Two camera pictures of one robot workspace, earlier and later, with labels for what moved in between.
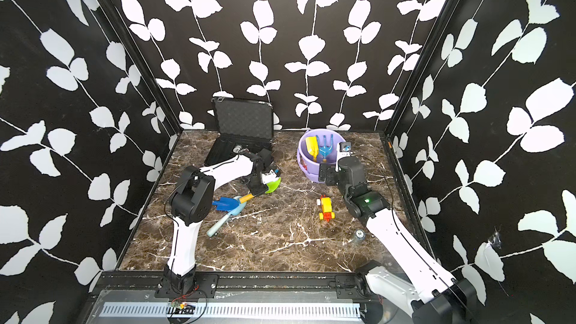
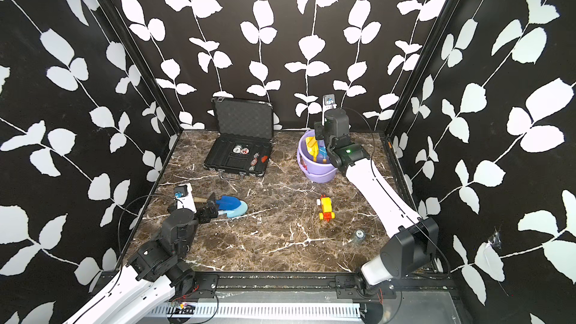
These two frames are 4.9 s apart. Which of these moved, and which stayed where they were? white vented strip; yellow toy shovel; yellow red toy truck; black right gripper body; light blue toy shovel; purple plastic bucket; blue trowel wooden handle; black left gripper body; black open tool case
Moved: black left gripper body; black right gripper body; light blue toy shovel
Stayed: blue trowel wooden handle; yellow red toy truck; purple plastic bucket; yellow toy shovel; black open tool case; white vented strip
